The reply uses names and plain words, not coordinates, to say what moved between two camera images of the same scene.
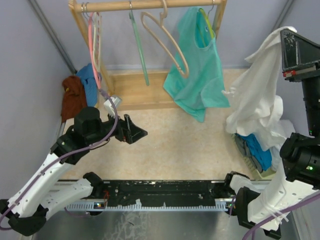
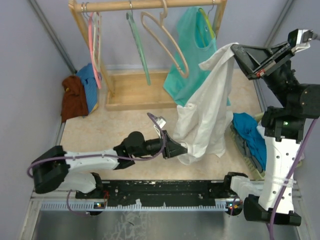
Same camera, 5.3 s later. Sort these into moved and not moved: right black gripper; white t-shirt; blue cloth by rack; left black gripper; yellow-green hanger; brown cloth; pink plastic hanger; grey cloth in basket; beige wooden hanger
Moved: left black gripper; right black gripper; white t-shirt
Not moved: yellow-green hanger; grey cloth in basket; blue cloth by rack; brown cloth; pink plastic hanger; beige wooden hanger
